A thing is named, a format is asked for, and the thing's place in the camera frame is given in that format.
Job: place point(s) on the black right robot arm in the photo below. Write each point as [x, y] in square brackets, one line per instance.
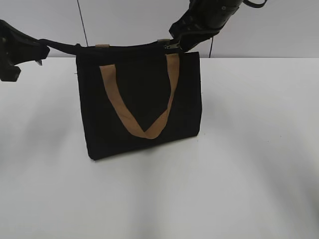
[229, 9]

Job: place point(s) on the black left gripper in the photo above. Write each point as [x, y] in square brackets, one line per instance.
[16, 48]

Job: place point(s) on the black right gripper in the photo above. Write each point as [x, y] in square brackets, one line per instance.
[201, 22]

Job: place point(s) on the black canvas tote bag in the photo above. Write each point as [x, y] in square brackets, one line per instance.
[135, 97]

